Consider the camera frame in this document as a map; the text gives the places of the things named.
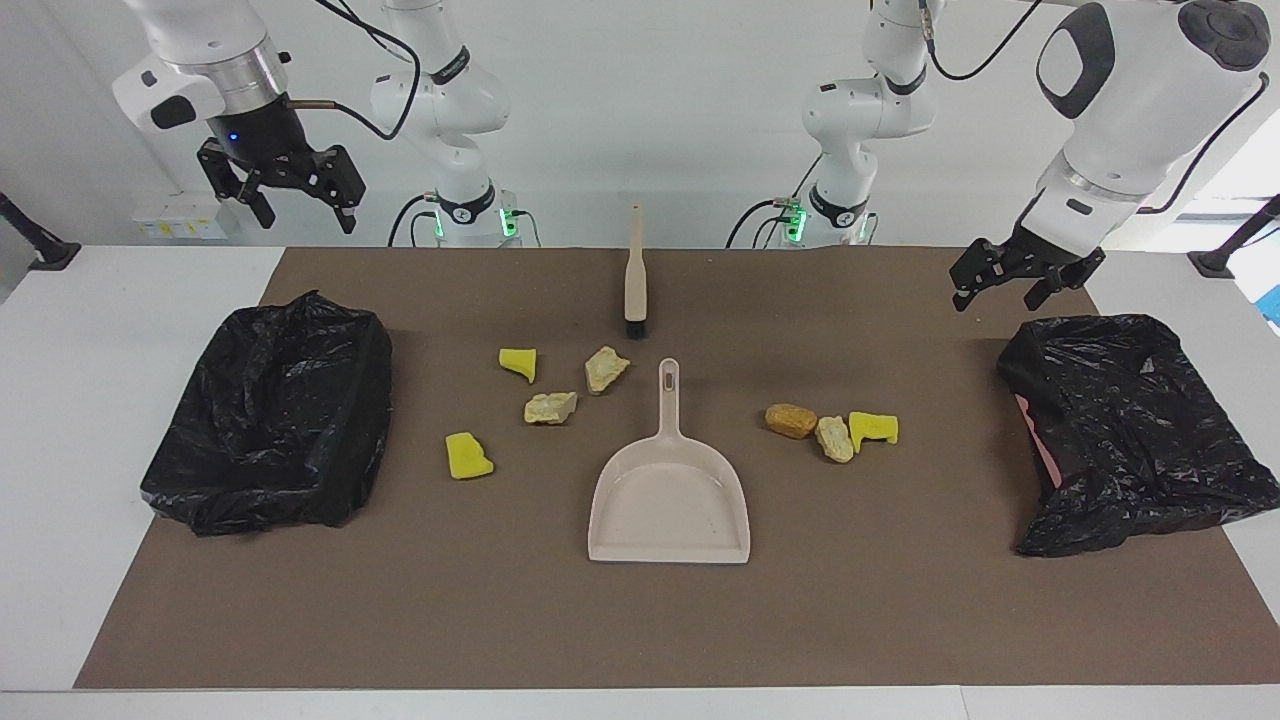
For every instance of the crumpled black trash bag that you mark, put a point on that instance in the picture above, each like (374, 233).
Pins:
(1130, 430)

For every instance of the black stand foot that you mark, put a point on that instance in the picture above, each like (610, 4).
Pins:
(1215, 262)
(50, 255)

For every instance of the small yellow sponge wedge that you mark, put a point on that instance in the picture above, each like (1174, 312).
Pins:
(517, 362)

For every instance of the croissant toy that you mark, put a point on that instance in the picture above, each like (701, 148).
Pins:
(550, 408)
(835, 440)

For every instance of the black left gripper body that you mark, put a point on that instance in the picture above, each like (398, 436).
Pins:
(1050, 258)

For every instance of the brown table mat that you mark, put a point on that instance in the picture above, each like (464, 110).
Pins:
(600, 620)

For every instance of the notched yellow sponge piece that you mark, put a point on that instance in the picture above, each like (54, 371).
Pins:
(875, 428)

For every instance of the blue object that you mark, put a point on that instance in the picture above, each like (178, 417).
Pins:
(1273, 305)

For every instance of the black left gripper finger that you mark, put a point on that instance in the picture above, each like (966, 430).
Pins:
(1055, 288)
(980, 268)

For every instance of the brown bread roll toy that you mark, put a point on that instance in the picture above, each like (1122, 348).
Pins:
(790, 420)

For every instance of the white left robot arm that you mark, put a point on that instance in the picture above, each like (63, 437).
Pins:
(1130, 100)

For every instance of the pale food toy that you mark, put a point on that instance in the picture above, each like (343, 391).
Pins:
(605, 370)

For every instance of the beige hand brush black bristles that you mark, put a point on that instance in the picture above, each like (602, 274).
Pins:
(636, 280)

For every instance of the beige plastic dustpan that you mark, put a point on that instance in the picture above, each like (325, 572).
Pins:
(670, 510)

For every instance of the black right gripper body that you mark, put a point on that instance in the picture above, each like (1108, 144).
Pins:
(260, 135)

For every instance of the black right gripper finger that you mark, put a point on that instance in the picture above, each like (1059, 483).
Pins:
(335, 180)
(228, 175)

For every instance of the black bag lined bin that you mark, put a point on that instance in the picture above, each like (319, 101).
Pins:
(280, 420)

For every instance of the white wall power strip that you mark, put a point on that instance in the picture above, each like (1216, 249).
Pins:
(180, 220)

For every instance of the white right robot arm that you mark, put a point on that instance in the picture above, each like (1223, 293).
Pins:
(440, 110)

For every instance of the yellow sponge chunk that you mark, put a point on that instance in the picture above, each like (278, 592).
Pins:
(466, 458)

